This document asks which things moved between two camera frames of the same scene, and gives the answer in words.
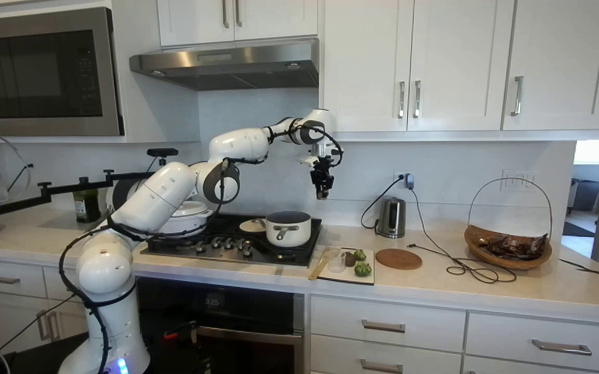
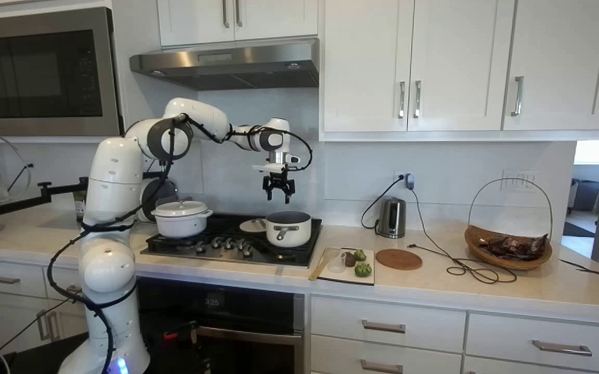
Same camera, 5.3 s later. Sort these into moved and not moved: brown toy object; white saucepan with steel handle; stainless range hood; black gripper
Moved: black gripper
Not moved: stainless range hood; brown toy object; white saucepan with steel handle
